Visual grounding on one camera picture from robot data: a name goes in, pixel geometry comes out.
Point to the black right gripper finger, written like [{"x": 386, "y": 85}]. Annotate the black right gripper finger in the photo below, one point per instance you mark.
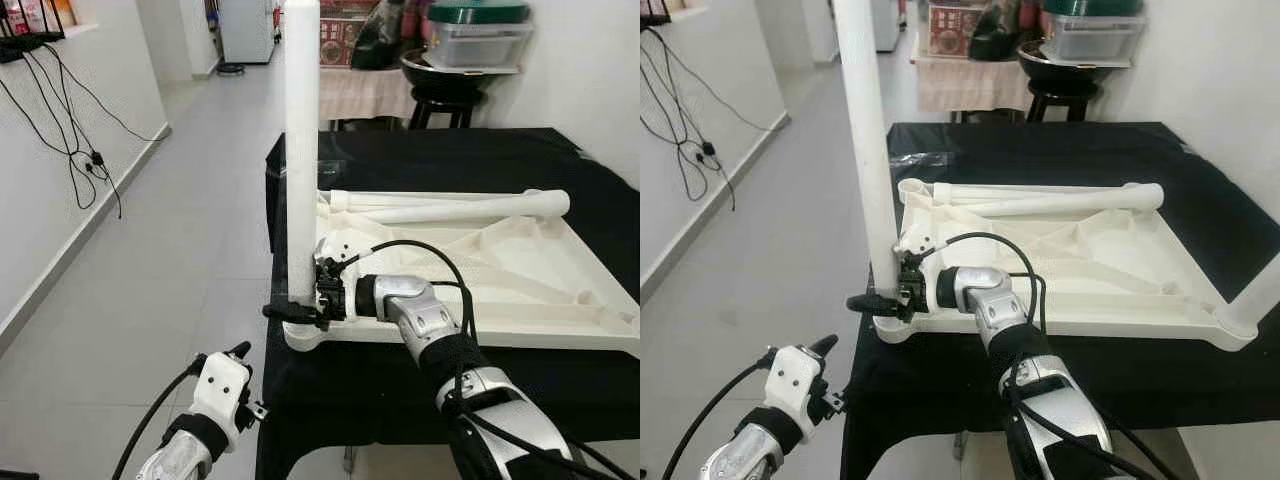
[
  {"x": 295, "y": 313},
  {"x": 878, "y": 304}
]

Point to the white plastic children table top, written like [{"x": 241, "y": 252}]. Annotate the white plastic children table top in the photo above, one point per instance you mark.
[
  {"x": 520, "y": 280},
  {"x": 1100, "y": 275}
]

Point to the black tablecloth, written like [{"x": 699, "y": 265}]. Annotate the black tablecloth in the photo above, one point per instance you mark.
[
  {"x": 1050, "y": 150},
  {"x": 450, "y": 160}
]

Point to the beige table cover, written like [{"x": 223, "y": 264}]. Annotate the beige table cover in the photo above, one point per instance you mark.
[
  {"x": 970, "y": 88},
  {"x": 365, "y": 95}
]

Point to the small black floor object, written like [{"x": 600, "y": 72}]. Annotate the small black floor object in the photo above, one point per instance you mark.
[{"x": 232, "y": 69}]

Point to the red print carton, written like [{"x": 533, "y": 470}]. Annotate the red print carton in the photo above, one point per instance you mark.
[
  {"x": 955, "y": 32},
  {"x": 342, "y": 42}
]

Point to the black bag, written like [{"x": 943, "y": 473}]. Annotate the black bag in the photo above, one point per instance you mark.
[
  {"x": 998, "y": 35},
  {"x": 380, "y": 40}
]

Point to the clear tape piece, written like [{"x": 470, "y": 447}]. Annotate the clear tape piece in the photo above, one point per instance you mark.
[
  {"x": 1186, "y": 149},
  {"x": 581, "y": 156}
]

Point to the dark green plastic lid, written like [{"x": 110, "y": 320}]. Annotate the dark green plastic lid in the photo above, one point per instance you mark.
[
  {"x": 480, "y": 12},
  {"x": 1090, "y": 7}
]

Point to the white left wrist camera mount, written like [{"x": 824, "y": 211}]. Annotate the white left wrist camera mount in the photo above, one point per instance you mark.
[
  {"x": 795, "y": 385},
  {"x": 220, "y": 390}
]

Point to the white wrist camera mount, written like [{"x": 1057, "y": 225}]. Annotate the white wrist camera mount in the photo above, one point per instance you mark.
[
  {"x": 335, "y": 245},
  {"x": 795, "y": 385},
  {"x": 915, "y": 240},
  {"x": 220, "y": 390}
]

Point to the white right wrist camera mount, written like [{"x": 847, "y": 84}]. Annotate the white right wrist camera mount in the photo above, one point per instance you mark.
[
  {"x": 335, "y": 245},
  {"x": 915, "y": 240}
]

